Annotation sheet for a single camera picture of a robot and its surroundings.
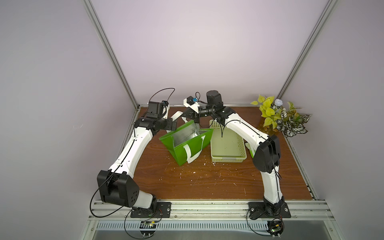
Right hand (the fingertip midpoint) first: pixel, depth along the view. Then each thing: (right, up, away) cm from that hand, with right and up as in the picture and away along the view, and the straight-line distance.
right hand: (180, 110), depth 75 cm
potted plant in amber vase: (+58, -5, +4) cm, 58 cm away
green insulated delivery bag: (+3, -16, -1) cm, 17 cm away
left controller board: (-16, -59, -3) cm, 61 cm away
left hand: (-6, -5, +7) cm, 11 cm away
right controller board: (+46, -57, -5) cm, 74 cm away
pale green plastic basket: (+28, -23, +20) cm, 41 cm away
